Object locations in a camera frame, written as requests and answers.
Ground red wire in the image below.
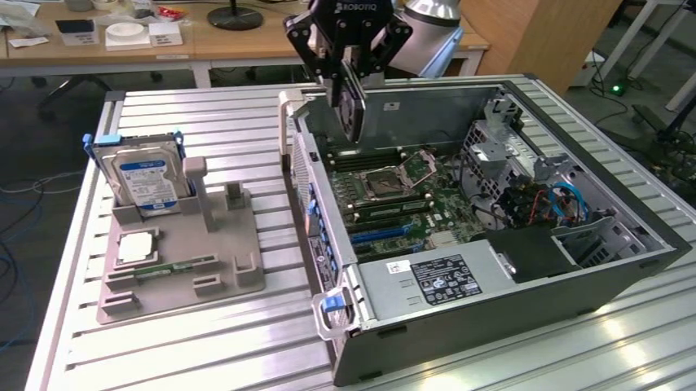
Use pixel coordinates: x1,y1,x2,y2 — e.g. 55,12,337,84
530,187,552,223

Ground silver chipset heatsink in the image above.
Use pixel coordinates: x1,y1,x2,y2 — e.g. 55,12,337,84
428,232,465,250

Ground small white box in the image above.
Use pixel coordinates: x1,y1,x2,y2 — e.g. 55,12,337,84
147,22,182,48

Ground black round stand base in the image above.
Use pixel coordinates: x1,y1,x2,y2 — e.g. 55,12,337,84
206,0,266,30

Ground power strip with green light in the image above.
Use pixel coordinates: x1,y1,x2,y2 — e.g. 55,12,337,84
603,79,632,99

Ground blue handle latch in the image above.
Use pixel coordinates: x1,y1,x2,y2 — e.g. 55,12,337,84
319,296,349,315

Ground black RAM slot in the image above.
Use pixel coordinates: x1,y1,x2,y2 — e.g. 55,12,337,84
330,162,408,174
327,153,405,164
325,148,402,159
329,157,406,169

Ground wooden cabinet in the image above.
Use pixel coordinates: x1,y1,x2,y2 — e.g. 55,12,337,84
460,0,624,94

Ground metal socket cover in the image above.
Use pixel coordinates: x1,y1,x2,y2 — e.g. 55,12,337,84
398,147,441,189

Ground clear plastic bag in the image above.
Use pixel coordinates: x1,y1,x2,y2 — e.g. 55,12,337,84
0,2,56,40

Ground black PC case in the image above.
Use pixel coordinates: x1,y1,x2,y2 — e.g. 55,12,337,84
278,79,693,388

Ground wooden desk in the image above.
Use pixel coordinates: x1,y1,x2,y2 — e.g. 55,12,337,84
0,0,490,89

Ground blue data wire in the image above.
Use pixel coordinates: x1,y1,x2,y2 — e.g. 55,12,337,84
546,182,593,224

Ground black chair base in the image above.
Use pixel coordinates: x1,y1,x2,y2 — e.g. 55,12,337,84
32,71,115,121

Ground white box with black lid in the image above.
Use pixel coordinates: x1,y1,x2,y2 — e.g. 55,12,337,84
55,19,100,46

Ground CPU with silver lid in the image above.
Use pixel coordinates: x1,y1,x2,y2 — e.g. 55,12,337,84
116,232,155,265

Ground blue expansion slot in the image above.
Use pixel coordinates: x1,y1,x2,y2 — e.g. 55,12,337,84
349,226,414,246

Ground blue floor cable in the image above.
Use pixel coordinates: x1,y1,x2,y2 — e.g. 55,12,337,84
0,178,48,355

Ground grey parts rack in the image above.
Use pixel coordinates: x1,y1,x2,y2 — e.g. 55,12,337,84
96,156,267,326

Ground black floor equipment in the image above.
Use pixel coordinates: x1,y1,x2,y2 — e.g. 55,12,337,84
629,103,696,182

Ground white floor cable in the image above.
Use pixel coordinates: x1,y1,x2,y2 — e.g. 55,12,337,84
0,170,86,196

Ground bare green RAM stick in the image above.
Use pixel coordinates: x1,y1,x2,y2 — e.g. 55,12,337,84
132,260,198,282

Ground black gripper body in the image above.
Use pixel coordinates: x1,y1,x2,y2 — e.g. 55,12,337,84
309,0,394,26

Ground black expansion slot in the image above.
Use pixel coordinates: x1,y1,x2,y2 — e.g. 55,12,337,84
346,217,418,236

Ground CPU socket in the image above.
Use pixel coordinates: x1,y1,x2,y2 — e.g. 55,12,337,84
361,165,408,201

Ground metal disk bay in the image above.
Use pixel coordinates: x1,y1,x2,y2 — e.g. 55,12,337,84
550,214,652,270
460,117,548,192

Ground white round container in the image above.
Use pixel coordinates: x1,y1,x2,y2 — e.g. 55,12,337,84
103,22,152,52

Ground white table frame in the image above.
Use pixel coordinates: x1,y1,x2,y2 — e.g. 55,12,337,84
589,0,696,112

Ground graphics card with metal bracket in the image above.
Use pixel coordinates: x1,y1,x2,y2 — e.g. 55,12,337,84
325,44,366,144

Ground grey power supply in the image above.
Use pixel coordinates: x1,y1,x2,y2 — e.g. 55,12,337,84
353,239,517,325

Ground green motherboard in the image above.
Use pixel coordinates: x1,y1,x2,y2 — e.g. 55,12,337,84
314,136,490,264

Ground RAM stick with black chips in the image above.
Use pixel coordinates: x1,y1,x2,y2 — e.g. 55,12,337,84
351,196,432,224

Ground hard disk with blue bracket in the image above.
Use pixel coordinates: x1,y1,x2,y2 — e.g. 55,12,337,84
80,126,190,217

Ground black internal wire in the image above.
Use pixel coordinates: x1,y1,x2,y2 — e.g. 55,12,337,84
454,152,510,229

